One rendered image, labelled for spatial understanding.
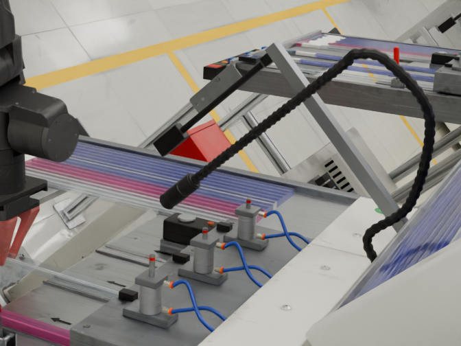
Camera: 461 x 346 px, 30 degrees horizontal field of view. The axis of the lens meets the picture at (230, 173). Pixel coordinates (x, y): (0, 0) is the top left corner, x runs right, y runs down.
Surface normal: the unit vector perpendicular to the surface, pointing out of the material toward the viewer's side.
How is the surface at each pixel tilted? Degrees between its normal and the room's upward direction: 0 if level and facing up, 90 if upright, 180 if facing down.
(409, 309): 90
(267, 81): 90
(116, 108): 0
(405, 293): 90
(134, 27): 0
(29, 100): 45
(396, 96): 90
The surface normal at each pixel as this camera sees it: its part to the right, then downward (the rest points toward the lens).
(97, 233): -0.44, 0.26
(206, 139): 0.68, -0.52
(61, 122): 0.87, 0.20
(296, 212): 0.06, -0.94
